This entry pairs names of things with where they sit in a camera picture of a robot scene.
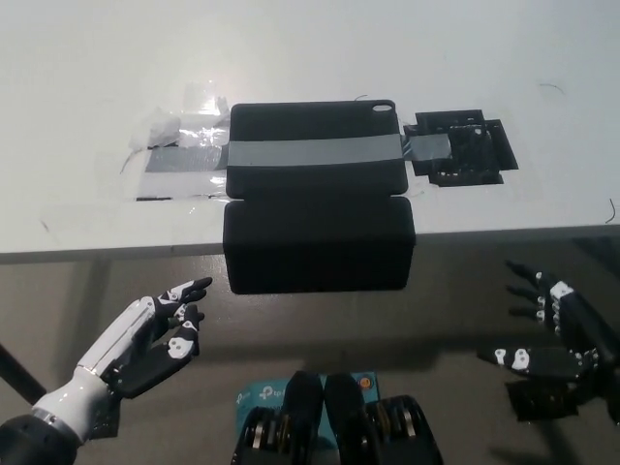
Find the grey tape strip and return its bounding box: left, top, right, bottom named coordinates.
left=144, top=133, right=455, bottom=174

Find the black table leg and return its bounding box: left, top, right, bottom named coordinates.
left=0, top=340, right=47, bottom=407

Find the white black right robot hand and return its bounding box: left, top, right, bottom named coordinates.
left=476, top=259, right=620, bottom=389

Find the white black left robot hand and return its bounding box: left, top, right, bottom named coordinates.
left=75, top=276, right=214, bottom=400

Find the crumpled white tape wad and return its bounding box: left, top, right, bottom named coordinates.
left=144, top=108, right=183, bottom=149

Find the black tape patch on table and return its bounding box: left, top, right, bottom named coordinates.
left=402, top=109, right=521, bottom=188

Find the black folding tablet cover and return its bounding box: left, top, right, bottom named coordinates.
left=221, top=99, right=419, bottom=295

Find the black floor tape square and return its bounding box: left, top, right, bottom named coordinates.
left=88, top=392, right=121, bottom=441

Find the clear tape patch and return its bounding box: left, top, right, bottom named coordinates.
left=133, top=80, right=233, bottom=202

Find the black floor tape rectangle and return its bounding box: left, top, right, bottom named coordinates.
left=505, top=376, right=580, bottom=422

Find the teal router box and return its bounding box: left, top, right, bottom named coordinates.
left=234, top=369, right=380, bottom=432

